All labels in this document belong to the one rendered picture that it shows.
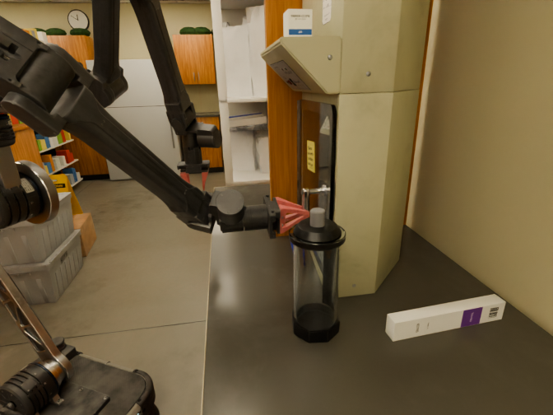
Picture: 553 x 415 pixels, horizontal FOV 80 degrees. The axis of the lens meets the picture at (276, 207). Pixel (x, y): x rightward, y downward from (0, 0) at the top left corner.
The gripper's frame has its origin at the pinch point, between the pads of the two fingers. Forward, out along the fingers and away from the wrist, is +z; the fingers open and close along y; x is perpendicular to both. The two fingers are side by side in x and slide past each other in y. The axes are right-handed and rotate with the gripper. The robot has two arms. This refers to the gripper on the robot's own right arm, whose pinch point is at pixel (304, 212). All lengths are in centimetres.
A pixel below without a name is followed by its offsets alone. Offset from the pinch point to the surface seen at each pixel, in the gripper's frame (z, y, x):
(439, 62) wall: 49, 32, -29
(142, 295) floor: -85, 133, 131
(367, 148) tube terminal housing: 11.8, -4.1, -16.1
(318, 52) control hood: 1.3, -1.7, -34.2
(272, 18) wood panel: -1, 36, -41
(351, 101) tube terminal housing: 8.0, -2.9, -25.4
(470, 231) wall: 48, 2, 12
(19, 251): -156, 141, 88
